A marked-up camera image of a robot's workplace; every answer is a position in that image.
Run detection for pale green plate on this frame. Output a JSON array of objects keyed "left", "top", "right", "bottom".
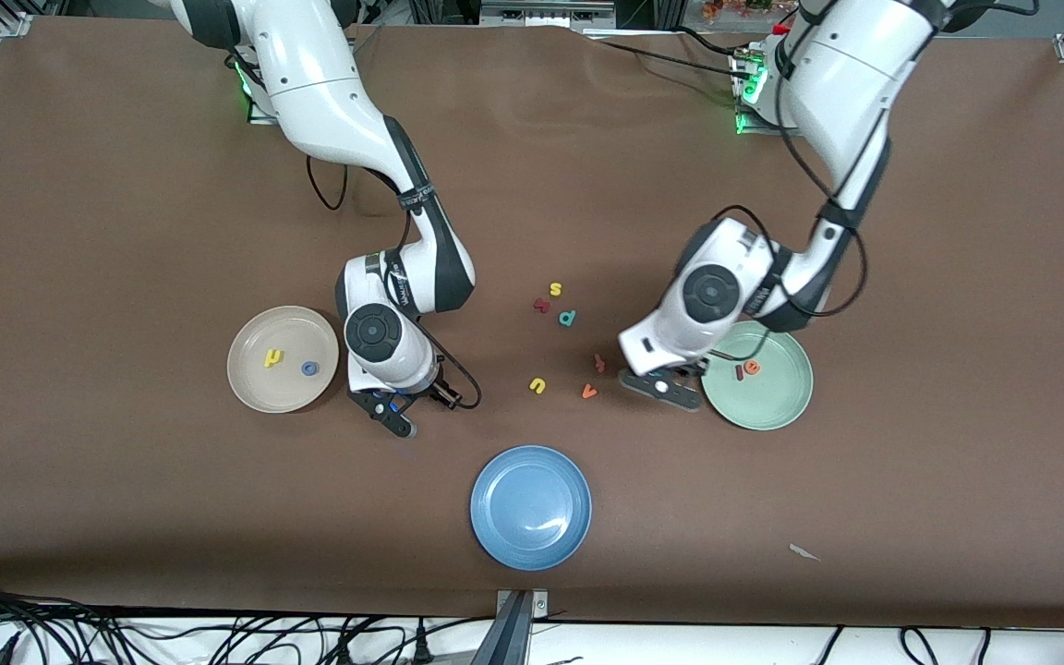
[{"left": 700, "top": 320, "right": 815, "bottom": 432}]

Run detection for blue plate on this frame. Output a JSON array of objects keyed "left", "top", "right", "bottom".
[{"left": 469, "top": 444, "right": 594, "bottom": 572}]

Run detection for beige brown plate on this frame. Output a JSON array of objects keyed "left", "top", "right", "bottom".
[{"left": 226, "top": 305, "right": 341, "bottom": 415}]

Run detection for dark metal pole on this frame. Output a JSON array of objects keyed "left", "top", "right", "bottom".
[{"left": 470, "top": 591, "right": 533, "bottom": 665}]

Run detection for brown table cover sheet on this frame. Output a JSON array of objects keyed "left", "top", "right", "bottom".
[{"left": 0, "top": 17, "right": 1064, "bottom": 631}]

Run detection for orange flowers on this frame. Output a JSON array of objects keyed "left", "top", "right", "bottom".
[{"left": 702, "top": 0, "right": 796, "bottom": 21}]

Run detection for grey power strip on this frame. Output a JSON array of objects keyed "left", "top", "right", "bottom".
[{"left": 479, "top": 0, "right": 618, "bottom": 29}]

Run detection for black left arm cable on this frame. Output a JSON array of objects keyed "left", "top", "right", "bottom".
[{"left": 707, "top": 0, "right": 868, "bottom": 363}]

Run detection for grey metal mount bracket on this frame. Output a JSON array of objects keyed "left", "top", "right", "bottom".
[{"left": 495, "top": 588, "right": 550, "bottom": 620}]

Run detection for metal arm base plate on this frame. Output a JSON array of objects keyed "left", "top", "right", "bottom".
[
  {"left": 733, "top": 48, "right": 787, "bottom": 138},
  {"left": 248, "top": 55, "right": 279, "bottom": 126}
]

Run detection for black cable on table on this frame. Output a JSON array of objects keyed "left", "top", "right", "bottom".
[
  {"left": 675, "top": 26, "right": 747, "bottom": 60},
  {"left": 587, "top": 37, "right": 742, "bottom": 77}
]

